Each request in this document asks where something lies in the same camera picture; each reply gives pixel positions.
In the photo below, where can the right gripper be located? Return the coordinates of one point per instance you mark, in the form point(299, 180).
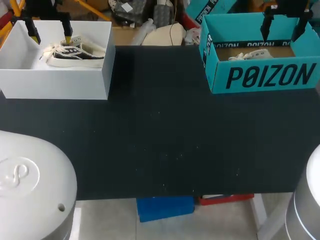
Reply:
point(287, 6)

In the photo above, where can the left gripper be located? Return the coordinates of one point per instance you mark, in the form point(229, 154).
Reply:
point(47, 7)

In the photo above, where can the black and cream shoe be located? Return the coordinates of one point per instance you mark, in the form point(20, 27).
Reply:
point(75, 56)

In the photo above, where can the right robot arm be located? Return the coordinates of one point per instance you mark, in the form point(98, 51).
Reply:
point(307, 200)

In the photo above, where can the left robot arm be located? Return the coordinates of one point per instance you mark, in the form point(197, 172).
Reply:
point(32, 185)

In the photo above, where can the cream white shoe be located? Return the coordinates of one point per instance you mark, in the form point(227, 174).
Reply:
point(252, 55)

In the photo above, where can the white shoebox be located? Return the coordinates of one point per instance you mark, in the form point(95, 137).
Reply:
point(55, 82)

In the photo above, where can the teal box with black print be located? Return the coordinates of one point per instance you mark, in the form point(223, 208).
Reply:
point(262, 77)
point(212, 6)

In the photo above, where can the red plastic bin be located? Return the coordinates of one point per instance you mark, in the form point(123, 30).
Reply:
point(225, 199)

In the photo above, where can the blue plastic bin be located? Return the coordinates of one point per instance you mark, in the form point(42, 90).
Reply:
point(165, 208)

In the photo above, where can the yellow metal frame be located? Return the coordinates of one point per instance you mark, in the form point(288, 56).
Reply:
point(10, 22)

